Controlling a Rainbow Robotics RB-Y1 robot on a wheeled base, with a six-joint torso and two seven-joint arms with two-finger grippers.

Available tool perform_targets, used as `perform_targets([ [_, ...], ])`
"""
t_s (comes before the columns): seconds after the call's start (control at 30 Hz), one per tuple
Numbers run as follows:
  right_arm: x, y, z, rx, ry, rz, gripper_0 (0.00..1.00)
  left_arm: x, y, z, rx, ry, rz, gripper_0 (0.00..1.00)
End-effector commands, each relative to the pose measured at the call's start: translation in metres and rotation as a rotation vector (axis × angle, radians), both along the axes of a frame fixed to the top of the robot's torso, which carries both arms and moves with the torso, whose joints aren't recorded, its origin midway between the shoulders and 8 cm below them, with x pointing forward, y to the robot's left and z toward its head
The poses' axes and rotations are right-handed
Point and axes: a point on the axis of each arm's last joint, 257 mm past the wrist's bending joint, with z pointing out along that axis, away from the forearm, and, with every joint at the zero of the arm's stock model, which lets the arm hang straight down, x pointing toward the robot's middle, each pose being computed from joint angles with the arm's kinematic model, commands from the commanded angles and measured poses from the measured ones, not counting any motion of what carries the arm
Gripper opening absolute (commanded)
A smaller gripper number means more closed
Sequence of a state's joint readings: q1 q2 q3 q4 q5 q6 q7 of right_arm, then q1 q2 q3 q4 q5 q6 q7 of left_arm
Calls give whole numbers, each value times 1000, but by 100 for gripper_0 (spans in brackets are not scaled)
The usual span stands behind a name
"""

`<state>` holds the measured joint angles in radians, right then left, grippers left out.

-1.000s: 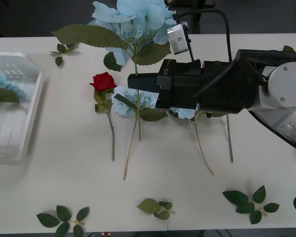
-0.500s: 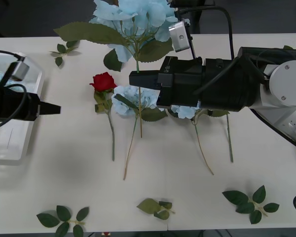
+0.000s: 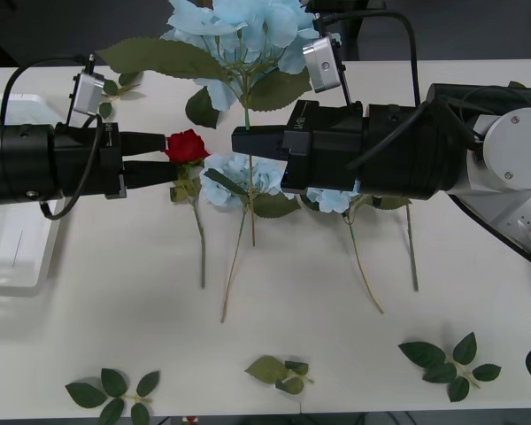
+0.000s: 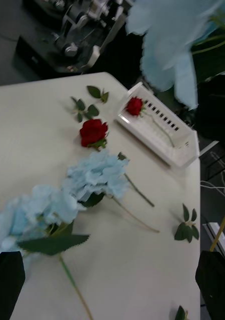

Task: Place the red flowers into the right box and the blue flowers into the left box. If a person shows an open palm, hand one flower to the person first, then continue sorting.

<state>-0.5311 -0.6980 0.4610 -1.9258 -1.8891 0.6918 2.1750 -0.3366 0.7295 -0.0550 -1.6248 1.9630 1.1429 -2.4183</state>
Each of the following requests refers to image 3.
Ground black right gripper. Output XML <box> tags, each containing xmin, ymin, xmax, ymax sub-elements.
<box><xmin>231</xmin><ymin>100</ymin><xmax>366</xmax><ymax>198</ymax></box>

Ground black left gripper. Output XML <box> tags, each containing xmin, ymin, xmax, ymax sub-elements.
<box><xmin>51</xmin><ymin>121</ymin><xmax>179</xmax><ymax>199</ymax></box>

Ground pale blue flower tan stem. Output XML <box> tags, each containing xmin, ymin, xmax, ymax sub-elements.
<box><xmin>200</xmin><ymin>153</ymin><xmax>302</xmax><ymax>323</ymax></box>
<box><xmin>300</xmin><ymin>179</ymin><xmax>385</xmax><ymax>315</ymax></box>

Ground large pale blue flower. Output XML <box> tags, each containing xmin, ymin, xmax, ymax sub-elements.
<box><xmin>96</xmin><ymin>0</ymin><xmax>322</xmax><ymax>248</ymax></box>

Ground single dark green leaf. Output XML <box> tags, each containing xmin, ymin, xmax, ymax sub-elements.
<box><xmin>184</xmin><ymin>87</ymin><xmax>222</xmax><ymax>130</ymax></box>

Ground small green leaf twig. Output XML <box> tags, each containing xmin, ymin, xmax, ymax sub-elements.
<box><xmin>98</xmin><ymin>70</ymin><xmax>143</xmax><ymax>119</ymax></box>

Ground black stand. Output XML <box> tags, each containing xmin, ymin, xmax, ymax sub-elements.
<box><xmin>335</xmin><ymin>17</ymin><xmax>360</xmax><ymax>61</ymax></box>

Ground shallow white box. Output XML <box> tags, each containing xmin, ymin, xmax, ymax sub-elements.
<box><xmin>0</xmin><ymin>92</ymin><xmax>70</xmax><ymax>298</ymax></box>

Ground pale green leaf sprig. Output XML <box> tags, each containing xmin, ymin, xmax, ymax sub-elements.
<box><xmin>244</xmin><ymin>355</ymin><xmax>315</xmax><ymax>396</ymax></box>

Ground large five-leaf green sprig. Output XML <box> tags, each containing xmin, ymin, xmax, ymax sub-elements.
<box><xmin>397</xmin><ymin>331</ymin><xmax>503</xmax><ymax>403</ymax></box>

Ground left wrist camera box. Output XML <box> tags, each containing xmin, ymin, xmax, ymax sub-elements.
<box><xmin>72</xmin><ymin>73</ymin><xmax>106</xmax><ymax>117</ymax></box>

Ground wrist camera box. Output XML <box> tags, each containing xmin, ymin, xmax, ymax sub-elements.
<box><xmin>301</xmin><ymin>31</ymin><xmax>342</xmax><ymax>95</ymax></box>
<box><xmin>72</xmin><ymin>73</ymin><xmax>106</xmax><ymax>117</ymax></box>

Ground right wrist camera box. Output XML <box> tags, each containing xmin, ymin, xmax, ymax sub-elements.
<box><xmin>301</xmin><ymin>31</ymin><xmax>342</xmax><ymax>95</ymax></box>

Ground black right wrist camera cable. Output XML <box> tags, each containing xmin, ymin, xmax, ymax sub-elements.
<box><xmin>312</xmin><ymin>11</ymin><xmax>426</xmax><ymax>172</ymax></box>

